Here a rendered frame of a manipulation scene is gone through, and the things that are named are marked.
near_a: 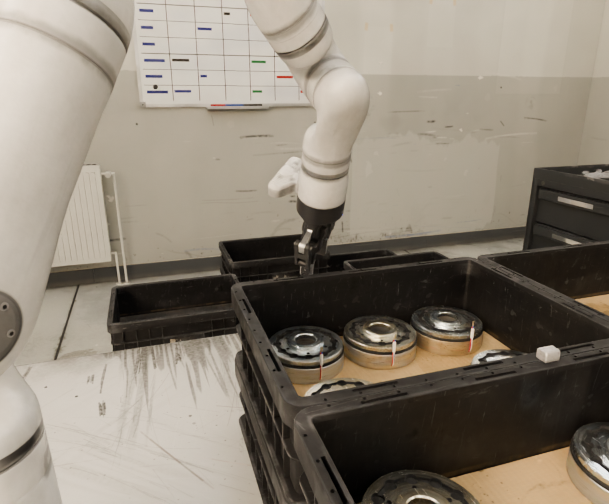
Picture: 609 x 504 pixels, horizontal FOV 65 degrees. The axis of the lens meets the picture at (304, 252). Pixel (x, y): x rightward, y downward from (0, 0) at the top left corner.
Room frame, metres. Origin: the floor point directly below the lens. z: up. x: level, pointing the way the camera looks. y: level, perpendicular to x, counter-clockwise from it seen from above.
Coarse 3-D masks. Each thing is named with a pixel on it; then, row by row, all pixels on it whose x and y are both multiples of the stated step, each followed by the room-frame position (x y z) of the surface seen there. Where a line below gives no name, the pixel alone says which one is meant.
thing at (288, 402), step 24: (408, 264) 0.71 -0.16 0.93; (432, 264) 0.71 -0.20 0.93; (480, 264) 0.71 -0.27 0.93; (240, 288) 0.61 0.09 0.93; (528, 288) 0.61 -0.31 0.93; (240, 312) 0.54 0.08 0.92; (576, 312) 0.53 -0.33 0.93; (264, 336) 0.47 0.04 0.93; (264, 360) 0.42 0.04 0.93; (504, 360) 0.42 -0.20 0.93; (528, 360) 0.42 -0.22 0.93; (288, 384) 0.38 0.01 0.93; (384, 384) 0.38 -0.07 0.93; (408, 384) 0.38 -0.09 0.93; (288, 408) 0.35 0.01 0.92
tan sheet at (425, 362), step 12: (420, 348) 0.62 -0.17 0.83; (480, 348) 0.62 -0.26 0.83; (492, 348) 0.62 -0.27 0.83; (504, 348) 0.62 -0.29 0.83; (348, 360) 0.59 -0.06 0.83; (420, 360) 0.59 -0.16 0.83; (432, 360) 0.59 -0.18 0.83; (444, 360) 0.59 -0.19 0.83; (456, 360) 0.59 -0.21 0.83; (468, 360) 0.59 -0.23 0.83; (348, 372) 0.56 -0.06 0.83; (360, 372) 0.56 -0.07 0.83; (372, 372) 0.56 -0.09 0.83; (384, 372) 0.56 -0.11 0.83; (396, 372) 0.56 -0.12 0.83; (408, 372) 0.56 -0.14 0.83; (420, 372) 0.56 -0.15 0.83; (300, 384) 0.53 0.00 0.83; (312, 384) 0.53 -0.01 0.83
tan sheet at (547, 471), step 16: (512, 464) 0.39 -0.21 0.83; (528, 464) 0.39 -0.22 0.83; (544, 464) 0.39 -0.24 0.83; (560, 464) 0.39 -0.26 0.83; (464, 480) 0.37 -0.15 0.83; (480, 480) 0.37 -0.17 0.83; (496, 480) 0.37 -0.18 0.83; (512, 480) 0.37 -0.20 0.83; (528, 480) 0.37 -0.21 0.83; (544, 480) 0.37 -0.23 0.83; (560, 480) 0.37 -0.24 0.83; (480, 496) 0.35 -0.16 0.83; (496, 496) 0.35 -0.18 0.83; (512, 496) 0.35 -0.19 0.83; (528, 496) 0.35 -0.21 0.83; (544, 496) 0.35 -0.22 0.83; (560, 496) 0.35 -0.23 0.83; (576, 496) 0.35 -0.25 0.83
